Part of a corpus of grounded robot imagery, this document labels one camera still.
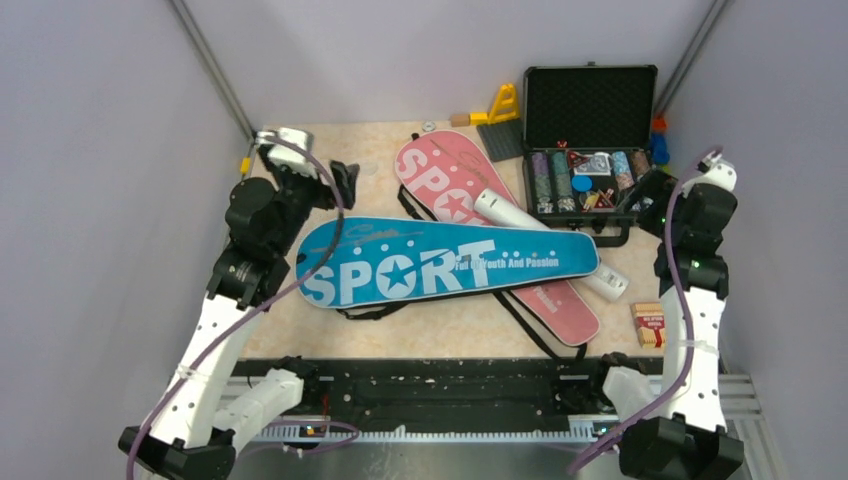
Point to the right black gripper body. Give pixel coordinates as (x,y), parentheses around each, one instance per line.
(657,187)

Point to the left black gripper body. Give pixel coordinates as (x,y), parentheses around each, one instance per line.
(300,192)

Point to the clear tube lid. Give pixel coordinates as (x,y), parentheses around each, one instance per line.
(368,168)

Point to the blue racket cover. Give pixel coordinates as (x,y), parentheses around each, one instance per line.
(381,260)

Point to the white shuttlecock tube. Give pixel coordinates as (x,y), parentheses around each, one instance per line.
(605,281)

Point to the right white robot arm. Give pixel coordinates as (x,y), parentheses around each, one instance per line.
(682,433)

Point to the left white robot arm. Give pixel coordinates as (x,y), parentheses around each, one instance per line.
(189,434)

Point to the coloured toys in corner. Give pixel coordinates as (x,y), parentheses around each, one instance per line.
(658,144)

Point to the black poker chip case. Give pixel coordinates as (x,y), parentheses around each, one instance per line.
(586,142)

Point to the pink racket cover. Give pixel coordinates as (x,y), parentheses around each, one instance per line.
(445,172)

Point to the red white card box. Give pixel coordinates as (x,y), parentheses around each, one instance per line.
(649,323)

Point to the small wooden block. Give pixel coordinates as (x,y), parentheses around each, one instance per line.
(460,120)

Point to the dark grey building plate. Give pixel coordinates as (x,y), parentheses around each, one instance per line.
(503,140)

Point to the yellow letter A toy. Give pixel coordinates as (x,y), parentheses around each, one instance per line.
(505,107)

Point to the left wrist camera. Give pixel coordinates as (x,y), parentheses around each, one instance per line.
(282,149)

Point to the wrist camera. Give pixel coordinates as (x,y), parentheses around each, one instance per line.
(714,170)
(282,149)

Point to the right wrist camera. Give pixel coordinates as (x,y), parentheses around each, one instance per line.
(714,170)

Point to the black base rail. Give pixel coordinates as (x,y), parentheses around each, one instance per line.
(489,395)

